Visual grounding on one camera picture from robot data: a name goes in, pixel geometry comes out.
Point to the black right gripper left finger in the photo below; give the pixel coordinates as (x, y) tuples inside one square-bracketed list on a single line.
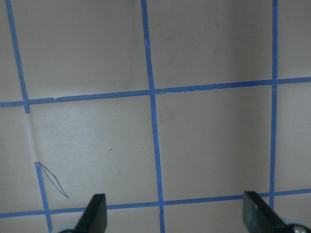
[(94, 218)]

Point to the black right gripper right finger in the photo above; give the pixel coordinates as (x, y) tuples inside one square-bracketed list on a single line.
[(258, 217)]

